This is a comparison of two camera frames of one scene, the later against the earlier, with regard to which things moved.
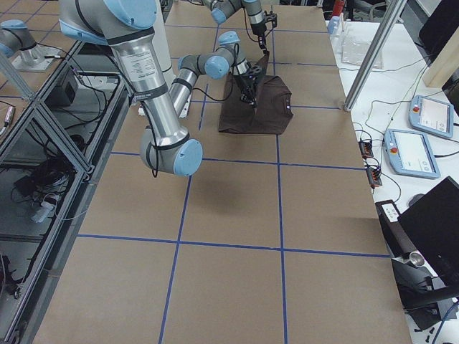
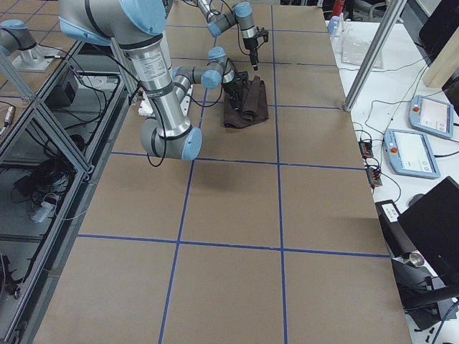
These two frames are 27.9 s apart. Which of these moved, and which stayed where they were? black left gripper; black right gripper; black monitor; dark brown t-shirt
Moved: dark brown t-shirt; black right gripper; black left gripper
Stayed: black monitor
